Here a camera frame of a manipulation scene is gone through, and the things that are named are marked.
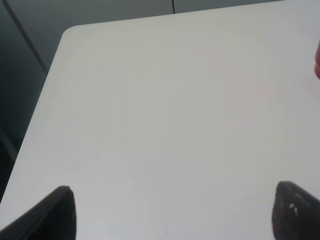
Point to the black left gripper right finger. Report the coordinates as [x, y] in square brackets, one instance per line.
[295, 213]

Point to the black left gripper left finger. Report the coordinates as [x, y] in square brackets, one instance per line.
[53, 218]

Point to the red plastic cup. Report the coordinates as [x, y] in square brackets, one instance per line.
[317, 62]

